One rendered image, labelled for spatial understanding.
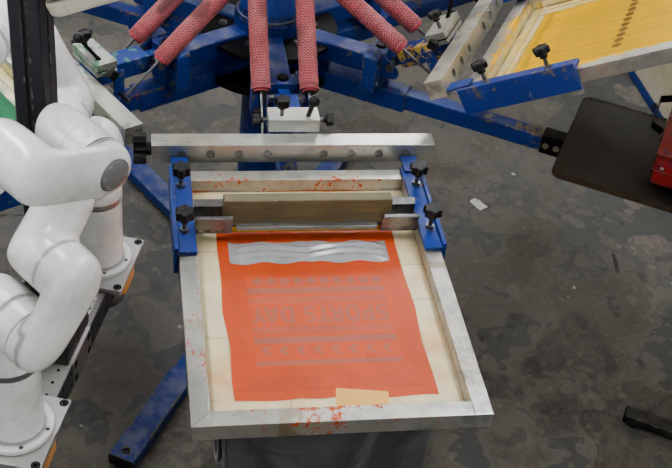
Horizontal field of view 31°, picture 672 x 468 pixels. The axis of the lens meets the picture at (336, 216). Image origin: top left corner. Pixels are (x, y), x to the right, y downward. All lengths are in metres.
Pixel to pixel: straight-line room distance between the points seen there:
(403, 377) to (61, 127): 1.00
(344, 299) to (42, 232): 0.95
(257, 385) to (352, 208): 0.53
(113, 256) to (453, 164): 2.55
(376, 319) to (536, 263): 1.81
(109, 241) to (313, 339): 0.49
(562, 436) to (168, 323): 1.28
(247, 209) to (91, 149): 1.02
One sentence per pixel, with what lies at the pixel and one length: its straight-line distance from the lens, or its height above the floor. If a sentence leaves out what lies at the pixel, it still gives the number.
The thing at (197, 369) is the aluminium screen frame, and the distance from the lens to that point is 2.36.
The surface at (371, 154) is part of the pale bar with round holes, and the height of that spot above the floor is 1.01.
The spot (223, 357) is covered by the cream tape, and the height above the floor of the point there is 0.96.
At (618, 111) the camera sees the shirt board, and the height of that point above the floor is 0.95.
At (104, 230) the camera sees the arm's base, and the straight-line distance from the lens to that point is 2.27.
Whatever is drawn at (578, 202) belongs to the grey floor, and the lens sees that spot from 4.64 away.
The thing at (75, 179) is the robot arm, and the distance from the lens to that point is 1.67.
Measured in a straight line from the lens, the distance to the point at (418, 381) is 2.44.
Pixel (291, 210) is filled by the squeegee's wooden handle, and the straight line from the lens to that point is 2.68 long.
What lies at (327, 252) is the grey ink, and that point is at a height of 0.96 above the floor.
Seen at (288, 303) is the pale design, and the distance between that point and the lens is 2.56.
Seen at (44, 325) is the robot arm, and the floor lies 1.46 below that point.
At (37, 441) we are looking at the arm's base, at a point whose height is 1.15.
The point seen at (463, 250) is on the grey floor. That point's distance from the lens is 4.28.
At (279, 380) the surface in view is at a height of 0.96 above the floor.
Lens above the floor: 2.70
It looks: 39 degrees down
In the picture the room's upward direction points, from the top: 7 degrees clockwise
